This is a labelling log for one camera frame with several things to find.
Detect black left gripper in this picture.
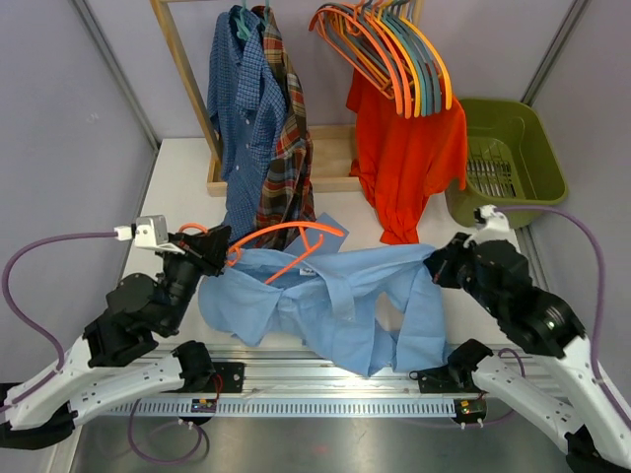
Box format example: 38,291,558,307
158,225,234,334

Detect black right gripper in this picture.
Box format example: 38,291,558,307
422,231,504,316

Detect red brown plaid shirt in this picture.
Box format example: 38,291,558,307
254,10,316,230

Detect orange hanger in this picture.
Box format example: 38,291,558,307
177,220,345,286

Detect light blue shirt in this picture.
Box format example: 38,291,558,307
198,236,449,377

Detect teal hanger plaid shirt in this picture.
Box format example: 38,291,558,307
251,0,271,29

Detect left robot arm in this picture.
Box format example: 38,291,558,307
1,216,231,450

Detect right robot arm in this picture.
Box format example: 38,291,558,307
198,233,630,472

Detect orange t-shirt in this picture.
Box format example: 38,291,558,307
346,72,467,244

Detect blue checked shirt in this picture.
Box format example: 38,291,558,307
207,5,286,240

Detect teal hanger blue shirt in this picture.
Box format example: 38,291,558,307
232,0,251,41

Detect hanging hanger bunch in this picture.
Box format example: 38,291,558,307
309,1,454,119

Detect green plastic basket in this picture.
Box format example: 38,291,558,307
445,99,568,227

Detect wooden clothes rack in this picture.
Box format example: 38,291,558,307
150,0,425,197

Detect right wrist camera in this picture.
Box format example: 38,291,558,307
469,205,512,244

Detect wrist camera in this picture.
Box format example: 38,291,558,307
469,205,512,244
134,215,169,249

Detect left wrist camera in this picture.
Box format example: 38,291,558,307
134,215,169,249

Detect aluminium rail base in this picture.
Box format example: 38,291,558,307
101,344,568,419

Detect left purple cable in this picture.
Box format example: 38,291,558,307
0,229,137,415

